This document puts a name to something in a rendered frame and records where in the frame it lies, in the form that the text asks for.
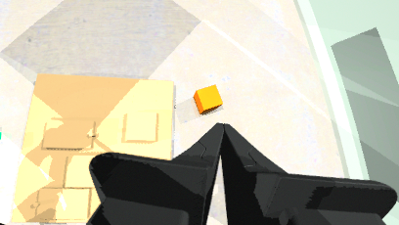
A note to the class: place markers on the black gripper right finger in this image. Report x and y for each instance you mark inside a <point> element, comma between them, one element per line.
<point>257,190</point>

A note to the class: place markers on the orange cube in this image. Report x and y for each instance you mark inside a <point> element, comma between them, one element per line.
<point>207,99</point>

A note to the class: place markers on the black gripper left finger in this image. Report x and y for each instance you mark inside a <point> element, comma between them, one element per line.
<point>184,183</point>

